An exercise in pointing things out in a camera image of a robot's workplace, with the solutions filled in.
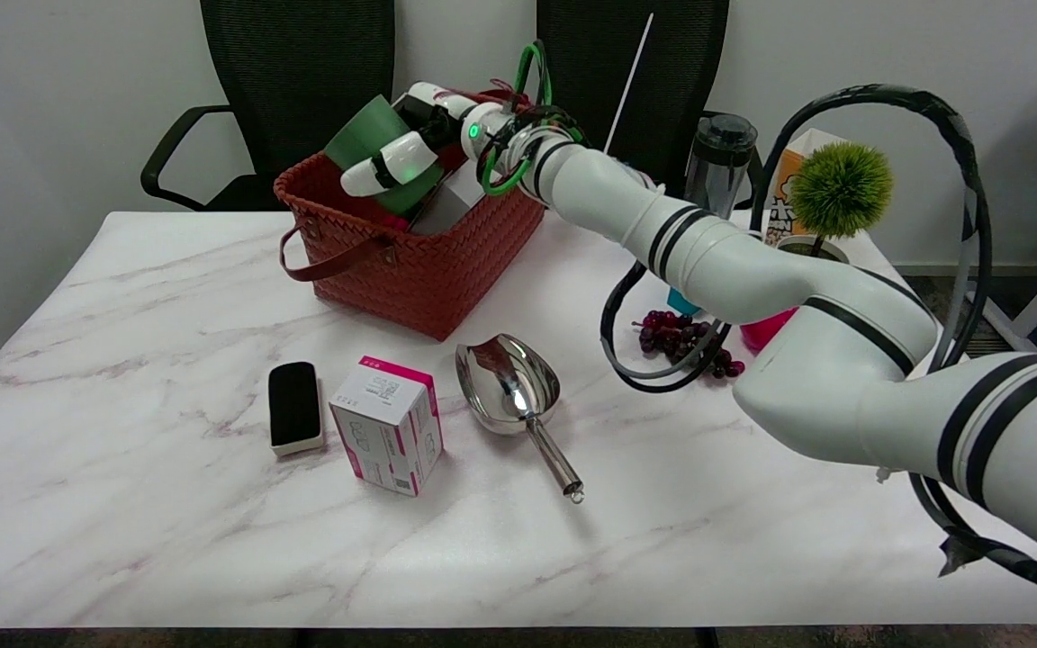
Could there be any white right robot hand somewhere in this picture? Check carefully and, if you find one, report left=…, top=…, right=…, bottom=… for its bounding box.
left=340, top=81, right=476, bottom=197

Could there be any green mug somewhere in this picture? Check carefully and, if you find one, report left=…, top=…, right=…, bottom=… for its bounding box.
left=324, top=94, right=446, bottom=217

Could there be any red woven basket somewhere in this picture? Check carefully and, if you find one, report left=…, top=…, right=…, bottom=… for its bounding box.
left=274, top=87, right=560, bottom=342

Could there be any white grey flat box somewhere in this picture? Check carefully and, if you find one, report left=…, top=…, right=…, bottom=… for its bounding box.
left=410, top=162, right=488, bottom=236

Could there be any black mesh office chair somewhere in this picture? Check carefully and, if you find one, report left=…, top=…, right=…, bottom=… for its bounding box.
left=140, top=0, right=396, bottom=212
left=537, top=0, right=769, bottom=211

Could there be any metal scoop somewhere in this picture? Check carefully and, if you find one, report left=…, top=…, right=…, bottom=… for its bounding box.
left=455, top=334, right=585, bottom=504

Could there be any pink and white carton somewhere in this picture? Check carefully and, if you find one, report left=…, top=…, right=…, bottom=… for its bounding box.
left=329, top=355, right=445, bottom=498

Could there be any black whiteboard eraser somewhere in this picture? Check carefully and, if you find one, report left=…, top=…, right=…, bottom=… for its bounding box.
left=267, top=362, right=325, bottom=457

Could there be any grey water bottle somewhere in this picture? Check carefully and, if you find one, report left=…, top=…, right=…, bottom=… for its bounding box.
left=682, top=113, right=759, bottom=221

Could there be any purple grape bunch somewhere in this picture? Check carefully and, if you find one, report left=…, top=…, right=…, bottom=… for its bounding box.
left=632, top=310, right=746, bottom=379

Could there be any orange and white carton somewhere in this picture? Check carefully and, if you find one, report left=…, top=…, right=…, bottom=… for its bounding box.
left=763, top=128, right=848, bottom=246

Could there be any pink plastic cup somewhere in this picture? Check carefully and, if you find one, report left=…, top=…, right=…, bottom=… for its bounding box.
left=740, top=308, right=798, bottom=352

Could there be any green ball potted plant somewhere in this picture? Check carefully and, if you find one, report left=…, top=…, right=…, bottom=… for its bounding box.
left=775, top=141, right=895, bottom=264

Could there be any green robot cable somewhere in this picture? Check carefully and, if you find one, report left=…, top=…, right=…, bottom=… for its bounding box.
left=480, top=40, right=584, bottom=197

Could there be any thick black corrugated cable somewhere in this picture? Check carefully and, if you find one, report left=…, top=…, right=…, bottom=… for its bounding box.
left=750, top=84, right=1037, bottom=611

